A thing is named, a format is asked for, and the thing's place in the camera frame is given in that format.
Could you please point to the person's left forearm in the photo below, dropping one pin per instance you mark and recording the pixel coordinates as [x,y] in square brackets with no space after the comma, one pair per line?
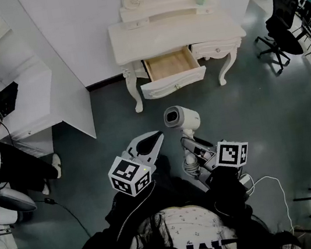
[128,211]

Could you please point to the white hair dryer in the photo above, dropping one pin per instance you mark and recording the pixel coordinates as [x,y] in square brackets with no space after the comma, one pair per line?
[186,117]

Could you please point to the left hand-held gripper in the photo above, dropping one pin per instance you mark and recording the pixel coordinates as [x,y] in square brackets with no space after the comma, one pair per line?
[128,174]

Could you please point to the person's legs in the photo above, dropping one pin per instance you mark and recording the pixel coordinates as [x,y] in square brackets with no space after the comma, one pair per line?
[176,176]

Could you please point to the person's right forearm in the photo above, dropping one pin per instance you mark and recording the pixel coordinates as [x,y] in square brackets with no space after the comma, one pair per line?
[228,188]

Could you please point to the white drawer with brass knob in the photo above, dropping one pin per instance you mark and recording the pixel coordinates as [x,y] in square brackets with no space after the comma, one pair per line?
[216,49]

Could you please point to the person's torso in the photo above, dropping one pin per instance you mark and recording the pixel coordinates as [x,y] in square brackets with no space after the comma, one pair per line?
[191,233]

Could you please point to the black flat box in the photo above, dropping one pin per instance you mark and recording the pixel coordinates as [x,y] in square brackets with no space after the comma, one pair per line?
[7,97]

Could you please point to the grey shell seat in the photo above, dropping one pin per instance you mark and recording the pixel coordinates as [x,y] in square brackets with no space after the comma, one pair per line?
[12,201]

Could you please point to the large white wooden drawer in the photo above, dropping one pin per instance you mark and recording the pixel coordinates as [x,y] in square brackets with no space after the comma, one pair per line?
[172,66]

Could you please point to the white dressing table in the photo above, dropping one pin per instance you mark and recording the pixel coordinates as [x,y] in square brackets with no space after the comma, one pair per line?
[173,33]

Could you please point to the black power adapter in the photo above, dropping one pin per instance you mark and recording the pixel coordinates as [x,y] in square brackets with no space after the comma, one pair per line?
[50,201]

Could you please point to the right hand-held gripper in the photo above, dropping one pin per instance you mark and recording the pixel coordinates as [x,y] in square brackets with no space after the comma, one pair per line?
[231,154]

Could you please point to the white partition panel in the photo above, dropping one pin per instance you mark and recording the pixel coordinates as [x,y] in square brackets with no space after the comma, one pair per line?
[56,63]

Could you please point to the white desk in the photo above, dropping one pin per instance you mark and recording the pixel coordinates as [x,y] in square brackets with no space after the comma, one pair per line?
[32,91]

